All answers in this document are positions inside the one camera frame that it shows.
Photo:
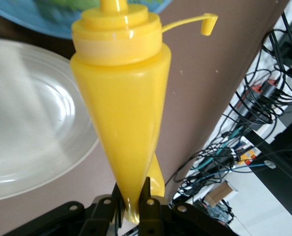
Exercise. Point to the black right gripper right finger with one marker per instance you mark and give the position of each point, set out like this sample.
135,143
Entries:
155,218

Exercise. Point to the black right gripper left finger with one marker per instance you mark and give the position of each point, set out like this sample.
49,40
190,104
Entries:
92,218

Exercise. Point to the yellow squeeze bottle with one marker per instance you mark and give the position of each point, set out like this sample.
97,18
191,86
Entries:
124,98

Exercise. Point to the green lettuce leaf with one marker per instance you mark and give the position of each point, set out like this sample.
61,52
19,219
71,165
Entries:
62,6

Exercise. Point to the beige plate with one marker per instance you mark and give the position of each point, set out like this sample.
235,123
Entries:
25,123

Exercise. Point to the blue plate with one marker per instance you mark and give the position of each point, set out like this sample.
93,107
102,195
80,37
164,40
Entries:
25,14

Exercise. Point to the small cardboard box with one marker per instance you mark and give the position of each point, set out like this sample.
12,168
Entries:
222,193

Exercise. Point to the black power strip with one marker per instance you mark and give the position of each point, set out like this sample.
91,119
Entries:
266,91

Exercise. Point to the black frame beam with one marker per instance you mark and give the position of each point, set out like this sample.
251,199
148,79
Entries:
283,167

